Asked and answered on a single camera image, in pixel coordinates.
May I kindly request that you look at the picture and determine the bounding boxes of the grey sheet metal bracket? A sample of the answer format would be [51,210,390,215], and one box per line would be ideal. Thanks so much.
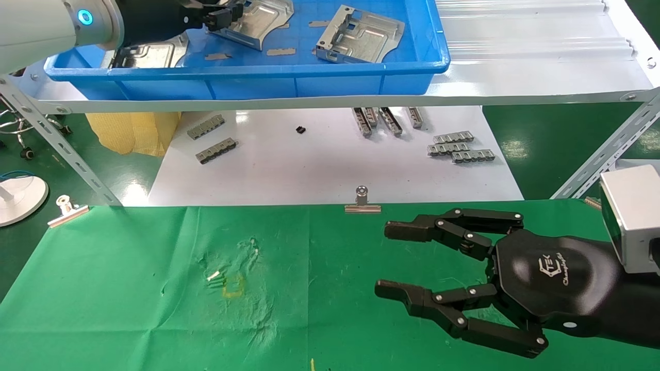
[315,6,406,64]
[209,0,294,52]
[109,33,190,70]

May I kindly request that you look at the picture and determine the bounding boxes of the chrome wheeled stool base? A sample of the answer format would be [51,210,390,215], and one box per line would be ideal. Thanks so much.
[0,95,73,159]

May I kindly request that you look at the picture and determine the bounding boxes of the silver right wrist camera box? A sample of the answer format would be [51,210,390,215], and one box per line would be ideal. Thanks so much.
[599,165,660,275]

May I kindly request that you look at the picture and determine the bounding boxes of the white ribbed panel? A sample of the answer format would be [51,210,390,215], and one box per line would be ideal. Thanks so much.
[435,0,640,62]

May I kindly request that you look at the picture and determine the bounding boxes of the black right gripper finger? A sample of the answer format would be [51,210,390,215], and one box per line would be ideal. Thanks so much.
[384,208,524,261]

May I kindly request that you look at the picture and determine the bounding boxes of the grey metal shelf rack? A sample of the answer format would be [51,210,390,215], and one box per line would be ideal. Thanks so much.
[0,0,660,207]

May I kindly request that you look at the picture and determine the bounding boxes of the white round stand base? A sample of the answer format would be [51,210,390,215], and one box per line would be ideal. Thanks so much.
[0,175,50,227]

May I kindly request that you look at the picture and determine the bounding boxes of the white floor sheet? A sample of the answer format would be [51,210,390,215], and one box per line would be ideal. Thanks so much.
[148,106,525,207]

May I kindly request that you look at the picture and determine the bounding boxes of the green table cloth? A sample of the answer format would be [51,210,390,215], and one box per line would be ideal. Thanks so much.
[0,200,660,371]

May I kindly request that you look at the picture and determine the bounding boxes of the blue plastic tray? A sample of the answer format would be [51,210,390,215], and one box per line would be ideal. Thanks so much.
[44,0,450,101]

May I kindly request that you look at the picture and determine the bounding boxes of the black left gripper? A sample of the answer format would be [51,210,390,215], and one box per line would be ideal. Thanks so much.
[117,0,245,49]

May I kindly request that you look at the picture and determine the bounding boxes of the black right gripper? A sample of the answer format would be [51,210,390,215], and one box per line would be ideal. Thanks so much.
[375,229,620,359]

